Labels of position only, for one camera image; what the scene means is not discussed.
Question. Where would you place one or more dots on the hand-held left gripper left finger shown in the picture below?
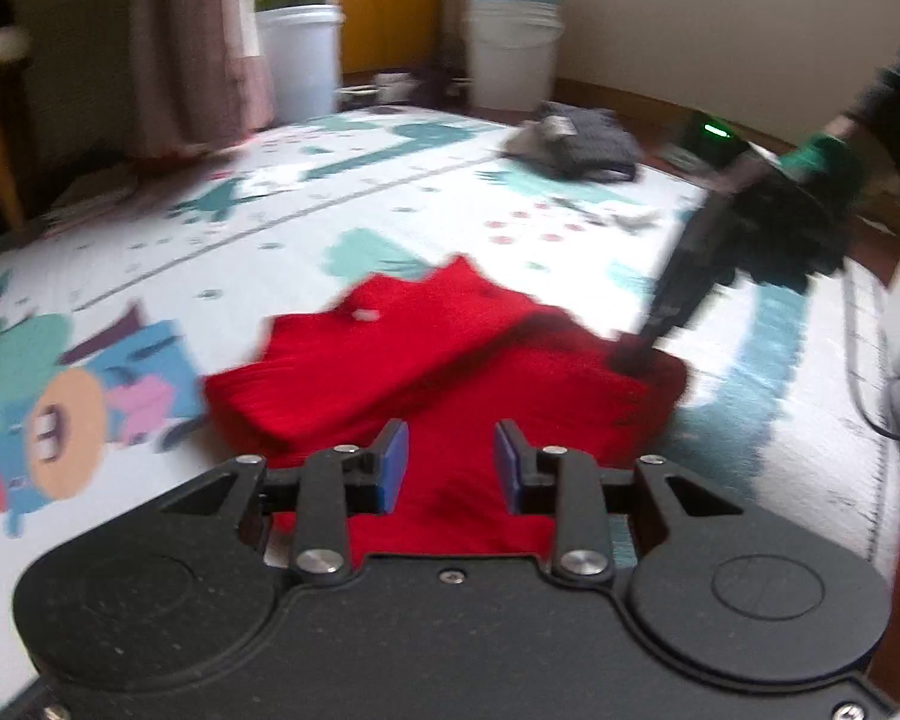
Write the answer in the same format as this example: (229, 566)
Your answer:
(394, 465)

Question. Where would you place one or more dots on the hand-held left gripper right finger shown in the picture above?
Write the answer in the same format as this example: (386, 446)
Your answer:
(506, 465)

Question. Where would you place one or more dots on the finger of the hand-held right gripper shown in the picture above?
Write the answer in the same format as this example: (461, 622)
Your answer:
(634, 352)

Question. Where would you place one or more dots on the red knit sweater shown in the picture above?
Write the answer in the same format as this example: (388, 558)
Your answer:
(450, 360)

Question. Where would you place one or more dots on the person's right hand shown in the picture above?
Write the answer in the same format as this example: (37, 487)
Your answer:
(791, 225)

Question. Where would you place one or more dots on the small white cloth scrap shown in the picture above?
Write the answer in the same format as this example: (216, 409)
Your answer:
(634, 220)

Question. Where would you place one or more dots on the dark device green light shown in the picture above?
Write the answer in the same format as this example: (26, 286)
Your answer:
(709, 136)

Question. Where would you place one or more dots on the dark striped folded garment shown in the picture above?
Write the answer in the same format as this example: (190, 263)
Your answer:
(592, 142)

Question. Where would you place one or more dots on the beige folded cloth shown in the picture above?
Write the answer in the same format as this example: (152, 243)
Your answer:
(532, 141)

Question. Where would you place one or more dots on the white bucket teal rim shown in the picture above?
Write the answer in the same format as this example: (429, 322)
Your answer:
(511, 45)

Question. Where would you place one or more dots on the colourful printed play mat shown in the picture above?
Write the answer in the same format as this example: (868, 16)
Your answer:
(195, 255)

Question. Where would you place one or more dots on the orange wooden door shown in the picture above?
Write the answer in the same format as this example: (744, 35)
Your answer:
(390, 7)

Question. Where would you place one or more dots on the stack of papers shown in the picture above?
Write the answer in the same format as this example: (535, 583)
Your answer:
(94, 199)

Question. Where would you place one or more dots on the white plant pot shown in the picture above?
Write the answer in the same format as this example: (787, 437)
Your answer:
(300, 60)

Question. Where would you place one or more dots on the beige curtain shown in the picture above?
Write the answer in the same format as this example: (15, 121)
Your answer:
(195, 45)

